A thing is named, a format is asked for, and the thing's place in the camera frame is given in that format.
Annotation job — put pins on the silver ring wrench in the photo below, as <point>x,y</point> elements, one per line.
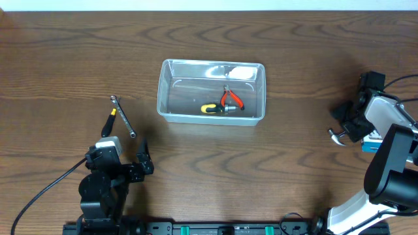
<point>116,103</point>

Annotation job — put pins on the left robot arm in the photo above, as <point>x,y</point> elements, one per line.
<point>104,191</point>

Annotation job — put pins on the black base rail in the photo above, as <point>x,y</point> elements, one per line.
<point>167,228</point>

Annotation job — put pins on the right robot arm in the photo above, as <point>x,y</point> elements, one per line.
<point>389,188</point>

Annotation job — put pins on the black handled hammer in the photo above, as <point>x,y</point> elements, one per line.
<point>336,136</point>

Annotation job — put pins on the red handled pliers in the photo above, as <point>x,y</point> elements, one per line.
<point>229,93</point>

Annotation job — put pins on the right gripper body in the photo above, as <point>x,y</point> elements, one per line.
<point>355,126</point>

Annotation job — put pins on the blue white cardboard box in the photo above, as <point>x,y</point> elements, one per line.
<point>371,142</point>

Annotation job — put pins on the yellow black stubby screwdriver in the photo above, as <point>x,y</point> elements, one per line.
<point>214,108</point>

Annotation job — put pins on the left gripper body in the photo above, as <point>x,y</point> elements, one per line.
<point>131,174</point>

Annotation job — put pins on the clear plastic container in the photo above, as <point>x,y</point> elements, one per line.
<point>186,85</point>

